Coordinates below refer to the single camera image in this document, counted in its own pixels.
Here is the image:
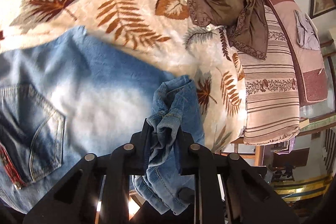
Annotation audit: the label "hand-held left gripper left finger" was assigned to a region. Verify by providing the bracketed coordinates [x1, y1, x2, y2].
[22, 118, 156, 224]

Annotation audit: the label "blue denim pants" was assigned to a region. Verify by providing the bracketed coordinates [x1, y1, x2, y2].
[0, 25, 205, 215]

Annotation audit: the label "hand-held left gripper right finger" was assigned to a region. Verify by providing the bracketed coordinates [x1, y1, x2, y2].
[175, 126, 300, 224]

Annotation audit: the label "lilac cloth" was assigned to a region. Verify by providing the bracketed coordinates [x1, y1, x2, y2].
[294, 10, 321, 51]

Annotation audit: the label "striped beige cushion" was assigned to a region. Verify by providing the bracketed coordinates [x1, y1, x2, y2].
[236, 5, 301, 146]

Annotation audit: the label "leaf print blanket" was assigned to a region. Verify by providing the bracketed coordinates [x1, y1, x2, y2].
[0, 0, 248, 152]

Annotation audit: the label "pink padded headboard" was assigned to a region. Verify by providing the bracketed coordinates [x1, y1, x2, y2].
[248, 0, 330, 107]

